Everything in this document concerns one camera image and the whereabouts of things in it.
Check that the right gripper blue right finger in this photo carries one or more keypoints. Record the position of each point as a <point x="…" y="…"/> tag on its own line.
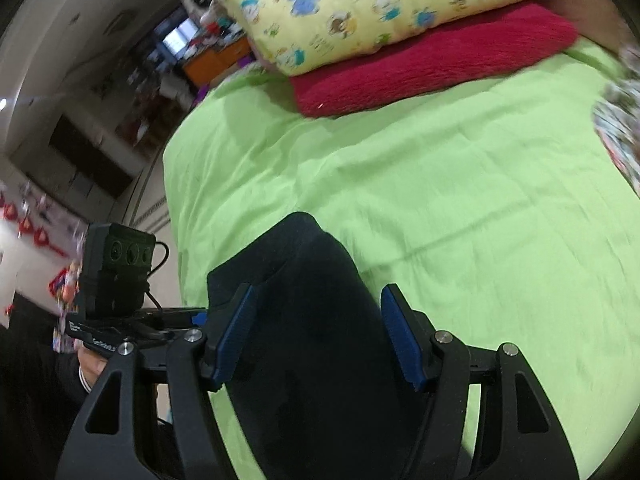
<point x="410" y="340"/>

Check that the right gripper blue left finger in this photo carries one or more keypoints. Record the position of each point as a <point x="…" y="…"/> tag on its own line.
<point x="228" y="324"/>

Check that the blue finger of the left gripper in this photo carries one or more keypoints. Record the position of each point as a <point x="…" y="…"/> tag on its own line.
<point x="199" y="319"/>

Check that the black fleece pants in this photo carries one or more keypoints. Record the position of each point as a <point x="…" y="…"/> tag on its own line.
<point x="318" y="390"/>

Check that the person's left hand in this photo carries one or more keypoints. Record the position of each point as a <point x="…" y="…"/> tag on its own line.
<point x="91" y="366"/>

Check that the green bed sheet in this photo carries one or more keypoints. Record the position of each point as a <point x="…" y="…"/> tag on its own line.
<point x="493" y="205"/>

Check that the floral ruffled pillow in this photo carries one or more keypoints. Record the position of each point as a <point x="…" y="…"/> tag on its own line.
<point x="616" y="117"/>

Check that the red folded blanket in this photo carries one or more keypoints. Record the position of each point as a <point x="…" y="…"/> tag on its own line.
<point x="490" y="44"/>

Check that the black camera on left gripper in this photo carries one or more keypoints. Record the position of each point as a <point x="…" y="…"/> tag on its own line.
<point x="115" y="271"/>

